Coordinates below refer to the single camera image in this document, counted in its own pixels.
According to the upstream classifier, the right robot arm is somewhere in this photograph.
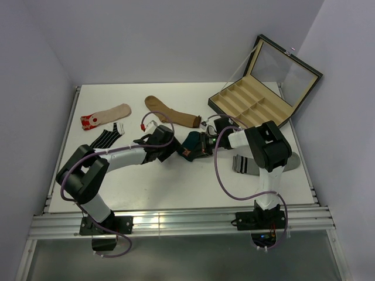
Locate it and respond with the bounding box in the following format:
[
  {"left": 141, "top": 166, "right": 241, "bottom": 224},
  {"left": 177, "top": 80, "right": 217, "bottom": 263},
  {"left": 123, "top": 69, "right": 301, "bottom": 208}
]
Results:
[{"left": 210, "top": 121, "right": 292, "bottom": 228}]

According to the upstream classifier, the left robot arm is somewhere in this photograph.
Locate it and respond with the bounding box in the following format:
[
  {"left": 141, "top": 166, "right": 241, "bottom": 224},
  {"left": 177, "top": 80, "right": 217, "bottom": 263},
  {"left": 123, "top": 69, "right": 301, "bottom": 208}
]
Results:
[{"left": 56, "top": 125, "right": 180, "bottom": 234}]

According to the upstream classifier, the black white striped sock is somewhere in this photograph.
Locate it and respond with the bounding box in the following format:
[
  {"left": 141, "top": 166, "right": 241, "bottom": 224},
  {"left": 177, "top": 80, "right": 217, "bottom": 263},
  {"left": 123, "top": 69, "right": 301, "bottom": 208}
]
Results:
[{"left": 90, "top": 122, "right": 125, "bottom": 149}]

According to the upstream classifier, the black compartment organizer box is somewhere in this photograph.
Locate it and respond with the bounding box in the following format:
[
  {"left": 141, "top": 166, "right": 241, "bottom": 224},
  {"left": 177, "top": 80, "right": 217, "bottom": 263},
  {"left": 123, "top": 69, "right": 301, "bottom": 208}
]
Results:
[{"left": 208, "top": 34, "right": 323, "bottom": 127}]

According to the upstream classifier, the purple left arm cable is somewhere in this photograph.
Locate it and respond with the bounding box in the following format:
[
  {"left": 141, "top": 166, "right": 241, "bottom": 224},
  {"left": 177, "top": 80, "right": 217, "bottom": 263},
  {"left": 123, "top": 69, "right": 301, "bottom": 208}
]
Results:
[{"left": 60, "top": 111, "right": 176, "bottom": 258}]

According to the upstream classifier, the aluminium frame rail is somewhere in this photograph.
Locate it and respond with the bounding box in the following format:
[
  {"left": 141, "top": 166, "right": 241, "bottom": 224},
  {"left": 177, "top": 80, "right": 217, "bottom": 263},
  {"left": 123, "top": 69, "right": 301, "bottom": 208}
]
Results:
[{"left": 28, "top": 205, "right": 336, "bottom": 240}]

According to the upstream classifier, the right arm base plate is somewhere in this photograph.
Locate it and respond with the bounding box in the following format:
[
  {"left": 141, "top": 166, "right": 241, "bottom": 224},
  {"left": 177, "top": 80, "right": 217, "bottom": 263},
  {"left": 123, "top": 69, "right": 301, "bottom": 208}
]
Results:
[{"left": 231, "top": 211, "right": 287, "bottom": 231}]

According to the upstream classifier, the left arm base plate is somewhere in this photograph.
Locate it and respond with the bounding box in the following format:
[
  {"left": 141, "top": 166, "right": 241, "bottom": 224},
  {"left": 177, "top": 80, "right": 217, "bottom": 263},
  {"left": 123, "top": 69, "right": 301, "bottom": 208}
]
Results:
[{"left": 79, "top": 216, "right": 133, "bottom": 236}]

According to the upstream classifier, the grey striped sock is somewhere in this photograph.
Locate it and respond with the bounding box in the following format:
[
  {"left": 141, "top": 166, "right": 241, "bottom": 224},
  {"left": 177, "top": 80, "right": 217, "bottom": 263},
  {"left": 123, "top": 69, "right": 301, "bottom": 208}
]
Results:
[{"left": 232, "top": 152, "right": 301, "bottom": 176}]

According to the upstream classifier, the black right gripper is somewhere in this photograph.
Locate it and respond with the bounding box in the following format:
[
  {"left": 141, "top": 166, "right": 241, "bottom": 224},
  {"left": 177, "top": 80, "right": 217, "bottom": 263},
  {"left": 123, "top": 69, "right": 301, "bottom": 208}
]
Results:
[{"left": 189, "top": 132, "right": 223, "bottom": 159}]

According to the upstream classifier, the brown long sock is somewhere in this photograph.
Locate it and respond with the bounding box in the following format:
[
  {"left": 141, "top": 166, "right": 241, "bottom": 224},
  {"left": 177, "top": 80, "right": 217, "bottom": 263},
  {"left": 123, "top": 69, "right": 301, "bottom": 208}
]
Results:
[{"left": 144, "top": 95, "right": 202, "bottom": 128}]

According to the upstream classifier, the green christmas bear sock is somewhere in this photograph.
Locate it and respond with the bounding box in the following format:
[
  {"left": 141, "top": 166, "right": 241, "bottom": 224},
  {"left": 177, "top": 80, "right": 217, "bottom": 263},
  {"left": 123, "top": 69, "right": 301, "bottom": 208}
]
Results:
[{"left": 177, "top": 131, "right": 204, "bottom": 162}]

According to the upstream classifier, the beige red reindeer sock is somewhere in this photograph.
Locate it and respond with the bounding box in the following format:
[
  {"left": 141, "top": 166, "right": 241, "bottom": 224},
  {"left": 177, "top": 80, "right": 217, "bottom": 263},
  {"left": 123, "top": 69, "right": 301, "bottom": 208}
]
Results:
[{"left": 80, "top": 104, "right": 132, "bottom": 131}]

